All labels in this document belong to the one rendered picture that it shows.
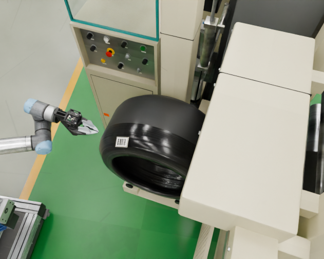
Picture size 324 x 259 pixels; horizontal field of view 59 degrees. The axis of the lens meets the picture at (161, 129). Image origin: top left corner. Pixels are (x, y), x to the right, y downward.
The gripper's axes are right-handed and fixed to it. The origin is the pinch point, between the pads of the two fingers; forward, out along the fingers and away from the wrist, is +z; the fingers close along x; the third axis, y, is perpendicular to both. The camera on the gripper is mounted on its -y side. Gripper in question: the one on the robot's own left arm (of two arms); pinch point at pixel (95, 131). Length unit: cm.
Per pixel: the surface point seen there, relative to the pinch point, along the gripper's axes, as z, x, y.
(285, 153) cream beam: 63, -18, 65
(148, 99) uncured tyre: 20.8, 10.7, 24.9
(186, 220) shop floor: 68, 4, -114
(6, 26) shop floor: -210, 160, -148
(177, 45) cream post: 26, 26, 44
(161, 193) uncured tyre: 39.6, -11.3, -18.4
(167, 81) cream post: 24.7, 26.0, 20.7
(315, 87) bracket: 72, 12, 59
